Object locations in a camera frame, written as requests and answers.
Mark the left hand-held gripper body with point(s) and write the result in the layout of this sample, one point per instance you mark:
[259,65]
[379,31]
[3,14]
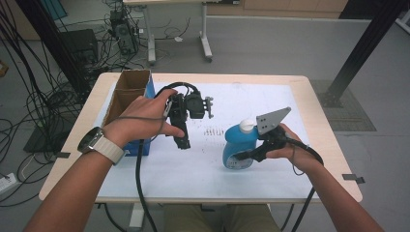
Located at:
[193,106]

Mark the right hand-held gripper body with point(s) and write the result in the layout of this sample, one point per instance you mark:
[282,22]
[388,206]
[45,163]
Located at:
[270,122]

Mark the blue detergent bottle white cap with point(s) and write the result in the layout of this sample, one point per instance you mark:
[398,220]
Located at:
[237,141]

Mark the blue cardboard box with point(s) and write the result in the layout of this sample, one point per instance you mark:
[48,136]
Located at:
[132,84]

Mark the person's right hand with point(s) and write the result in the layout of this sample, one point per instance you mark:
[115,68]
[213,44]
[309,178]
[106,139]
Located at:
[299,154]

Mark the person's left hand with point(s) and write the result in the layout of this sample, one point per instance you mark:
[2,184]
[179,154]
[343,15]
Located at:
[138,122]

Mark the white board mat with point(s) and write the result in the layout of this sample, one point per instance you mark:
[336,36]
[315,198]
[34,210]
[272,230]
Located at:
[199,174]

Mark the white desk with legs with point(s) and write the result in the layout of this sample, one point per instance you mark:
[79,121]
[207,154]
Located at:
[205,32]

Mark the person's legs in olive trousers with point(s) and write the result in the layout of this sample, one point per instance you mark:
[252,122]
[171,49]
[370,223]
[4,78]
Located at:
[193,219]

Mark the black tape strip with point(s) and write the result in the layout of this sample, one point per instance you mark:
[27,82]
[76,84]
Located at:
[63,155]
[353,178]

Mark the black computer tower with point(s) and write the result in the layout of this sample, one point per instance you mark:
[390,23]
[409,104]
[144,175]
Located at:
[124,32]

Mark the wooden cabinet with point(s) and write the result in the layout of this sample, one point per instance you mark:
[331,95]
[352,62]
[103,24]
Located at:
[274,8]

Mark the black metal stand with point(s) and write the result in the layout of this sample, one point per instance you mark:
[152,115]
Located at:
[364,45]

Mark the black equipment case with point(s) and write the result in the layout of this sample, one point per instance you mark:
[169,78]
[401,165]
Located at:
[80,45]

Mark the black floor plate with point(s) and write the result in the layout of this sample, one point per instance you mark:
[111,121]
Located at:
[38,141]

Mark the white power strip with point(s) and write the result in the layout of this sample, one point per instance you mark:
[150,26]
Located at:
[6,183]

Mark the black metal post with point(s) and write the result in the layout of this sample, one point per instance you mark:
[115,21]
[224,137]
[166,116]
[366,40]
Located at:
[48,38]

